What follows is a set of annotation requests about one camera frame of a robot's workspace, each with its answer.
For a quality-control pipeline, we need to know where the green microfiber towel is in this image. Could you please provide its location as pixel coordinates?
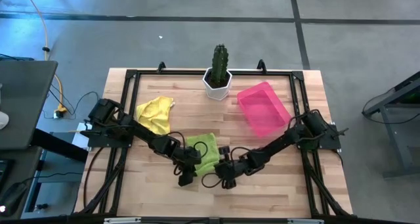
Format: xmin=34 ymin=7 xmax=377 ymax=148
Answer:
xmin=185 ymin=132 xmax=221 ymax=177

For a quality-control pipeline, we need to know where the yellow microfiber towel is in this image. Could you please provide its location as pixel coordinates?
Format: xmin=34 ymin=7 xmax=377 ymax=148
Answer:
xmin=135 ymin=95 xmax=175 ymax=136

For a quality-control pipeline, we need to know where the pink plastic basket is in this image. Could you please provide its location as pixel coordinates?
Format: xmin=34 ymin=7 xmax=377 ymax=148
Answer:
xmin=236 ymin=81 xmax=293 ymax=139

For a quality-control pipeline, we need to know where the white plant pot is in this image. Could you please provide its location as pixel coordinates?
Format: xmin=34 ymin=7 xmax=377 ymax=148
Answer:
xmin=201 ymin=67 xmax=234 ymax=102

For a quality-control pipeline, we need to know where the green cactus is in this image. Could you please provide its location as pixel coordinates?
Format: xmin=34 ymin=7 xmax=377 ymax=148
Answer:
xmin=210 ymin=43 xmax=230 ymax=87

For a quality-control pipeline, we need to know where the white flat box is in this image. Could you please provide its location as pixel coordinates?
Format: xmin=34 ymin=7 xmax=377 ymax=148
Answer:
xmin=70 ymin=121 xmax=93 ymax=152

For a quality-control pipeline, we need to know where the dark grey desk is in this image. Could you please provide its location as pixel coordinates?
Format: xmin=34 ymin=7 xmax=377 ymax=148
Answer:
xmin=0 ymin=60 xmax=59 ymax=152

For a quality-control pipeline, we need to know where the black computer mouse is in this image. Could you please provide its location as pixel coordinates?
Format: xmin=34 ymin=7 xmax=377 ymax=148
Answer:
xmin=0 ymin=181 xmax=30 ymax=217

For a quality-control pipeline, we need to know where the grey metal desk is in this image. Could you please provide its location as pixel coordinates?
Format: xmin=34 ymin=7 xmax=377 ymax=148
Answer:
xmin=362 ymin=71 xmax=420 ymax=179

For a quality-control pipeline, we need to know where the white round object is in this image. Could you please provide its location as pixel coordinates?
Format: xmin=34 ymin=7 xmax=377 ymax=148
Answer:
xmin=0 ymin=109 xmax=10 ymax=131

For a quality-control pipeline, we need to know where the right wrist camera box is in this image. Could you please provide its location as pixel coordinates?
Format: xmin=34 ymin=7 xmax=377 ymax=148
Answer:
xmin=218 ymin=145 xmax=231 ymax=162

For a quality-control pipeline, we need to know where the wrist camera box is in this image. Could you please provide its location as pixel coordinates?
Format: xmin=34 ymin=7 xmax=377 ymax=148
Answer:
xmin=218 ymin=145 xmax=231 ymax=162
xmin=178 ymin=169 xmax=198 ymax=188

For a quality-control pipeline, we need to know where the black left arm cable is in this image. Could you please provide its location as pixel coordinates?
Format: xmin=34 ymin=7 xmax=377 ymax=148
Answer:
xmin=166 ymin=131 xmax=210 ymax=177

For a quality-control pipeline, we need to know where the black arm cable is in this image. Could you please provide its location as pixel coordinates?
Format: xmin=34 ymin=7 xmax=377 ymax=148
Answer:
xmin=166 ymin=131 xmax=210 ymax=177
xmin=200 ymin=108 xmax=329 ymax=189

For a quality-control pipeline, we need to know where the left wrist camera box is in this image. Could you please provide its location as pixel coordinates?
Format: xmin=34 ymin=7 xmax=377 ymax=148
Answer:
xmin=178 ymin=169 xmax=198 ymax=188

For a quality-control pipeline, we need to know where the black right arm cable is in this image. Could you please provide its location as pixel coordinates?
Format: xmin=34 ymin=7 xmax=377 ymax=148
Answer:
xmin=200 ymin=108 xmax=329 ymax=189

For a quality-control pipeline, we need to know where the black aluminium rig frame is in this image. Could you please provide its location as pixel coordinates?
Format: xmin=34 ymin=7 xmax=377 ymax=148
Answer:
xmin=72 ymin=58 xmax=356 ymax=224

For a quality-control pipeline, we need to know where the orange cable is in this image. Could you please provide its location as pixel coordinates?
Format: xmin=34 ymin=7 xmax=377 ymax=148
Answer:
xmin=20 ymin=0 xmax=69 ymax=115

